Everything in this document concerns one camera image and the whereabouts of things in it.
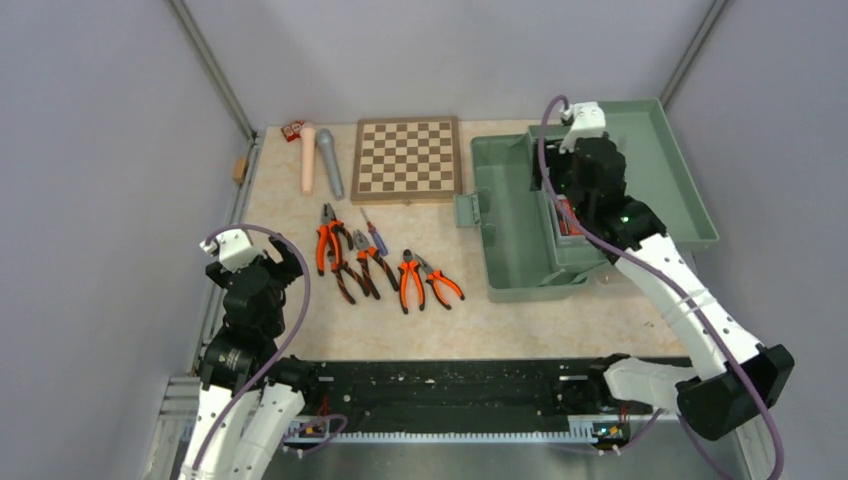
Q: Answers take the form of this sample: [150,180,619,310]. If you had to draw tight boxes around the red blue screwdriver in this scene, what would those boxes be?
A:
[359,207,388,257]

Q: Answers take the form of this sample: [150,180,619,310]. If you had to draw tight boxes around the orange needle nose pliers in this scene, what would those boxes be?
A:
[415,255,466,311]

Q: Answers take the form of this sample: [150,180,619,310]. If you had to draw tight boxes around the large orange combination pliers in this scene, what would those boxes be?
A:
[315,203,354,276]

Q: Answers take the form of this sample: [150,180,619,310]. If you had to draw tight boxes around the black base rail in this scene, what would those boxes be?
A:
[302,359,654,438]

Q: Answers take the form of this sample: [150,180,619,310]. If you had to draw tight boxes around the black orange striped pliers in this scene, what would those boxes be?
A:
[327,228,400,305]

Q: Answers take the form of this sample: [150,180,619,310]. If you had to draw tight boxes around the green plastic toolbox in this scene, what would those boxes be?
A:
[454,126,615,303]

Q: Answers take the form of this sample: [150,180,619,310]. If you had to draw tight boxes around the orange cutting pliers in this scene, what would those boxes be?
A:
[398,249,426,314]

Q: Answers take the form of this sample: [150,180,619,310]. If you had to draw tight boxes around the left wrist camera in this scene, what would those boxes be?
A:
[199,229,266,272]

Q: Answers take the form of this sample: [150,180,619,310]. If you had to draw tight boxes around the left wooden block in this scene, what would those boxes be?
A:
[231,157,249,186]

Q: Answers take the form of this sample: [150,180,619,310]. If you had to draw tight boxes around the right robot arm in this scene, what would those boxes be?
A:
[558,135,795,440]

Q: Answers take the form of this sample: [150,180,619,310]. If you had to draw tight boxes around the wooden chessboard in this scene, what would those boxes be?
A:
[350,116,464,205]

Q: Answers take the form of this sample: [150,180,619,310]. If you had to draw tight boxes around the green toolbox tray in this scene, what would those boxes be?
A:
[596,98,719,252]

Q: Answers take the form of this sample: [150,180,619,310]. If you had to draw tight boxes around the red label screw box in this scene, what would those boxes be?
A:
[552,195,584,245]

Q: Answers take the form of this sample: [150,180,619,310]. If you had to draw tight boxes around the red small packet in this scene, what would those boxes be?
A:
[280,120,306,143]

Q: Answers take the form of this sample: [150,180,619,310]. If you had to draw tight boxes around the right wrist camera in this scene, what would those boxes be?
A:
[559,102,607,154]

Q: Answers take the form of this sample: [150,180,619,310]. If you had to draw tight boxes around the pink microphone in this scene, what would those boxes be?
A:
[300,122,317,196]

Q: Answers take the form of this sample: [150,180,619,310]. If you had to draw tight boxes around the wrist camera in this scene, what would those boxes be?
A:
[199,229,266,272]
[559,102,607,154]

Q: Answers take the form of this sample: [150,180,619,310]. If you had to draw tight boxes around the grey microphone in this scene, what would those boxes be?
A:
[316,128,345,200]

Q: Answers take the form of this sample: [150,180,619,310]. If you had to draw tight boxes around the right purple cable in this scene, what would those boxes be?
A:
[535,95,787,480]

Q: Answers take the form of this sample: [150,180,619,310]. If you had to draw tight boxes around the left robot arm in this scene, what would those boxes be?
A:
[179,229,321,479]

